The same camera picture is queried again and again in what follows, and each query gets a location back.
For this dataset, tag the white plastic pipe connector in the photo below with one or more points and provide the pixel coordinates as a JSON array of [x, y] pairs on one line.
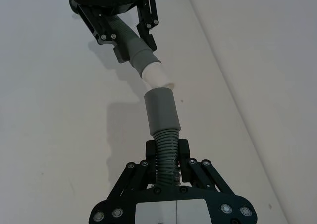
[[154, 75]]

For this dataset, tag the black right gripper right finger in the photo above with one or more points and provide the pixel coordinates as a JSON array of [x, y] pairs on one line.
[[184, 154]]

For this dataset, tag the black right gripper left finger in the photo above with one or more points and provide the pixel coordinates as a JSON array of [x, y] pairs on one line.
[[151, 154]]

